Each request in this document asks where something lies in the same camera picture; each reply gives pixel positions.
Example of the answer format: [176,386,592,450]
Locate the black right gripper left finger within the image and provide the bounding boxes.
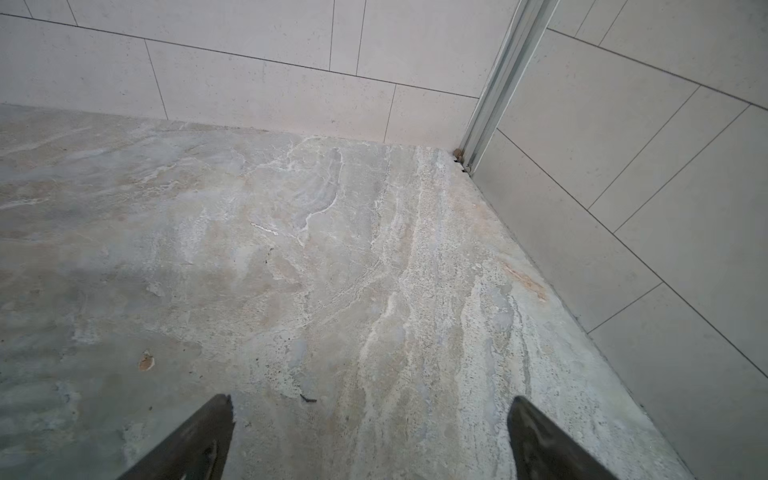
[119,394,235,480]

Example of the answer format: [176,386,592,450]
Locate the right aluminium corner post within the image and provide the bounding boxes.
[454,0,558,175]

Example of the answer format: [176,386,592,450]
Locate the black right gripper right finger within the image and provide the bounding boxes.
[507,395,617,480]

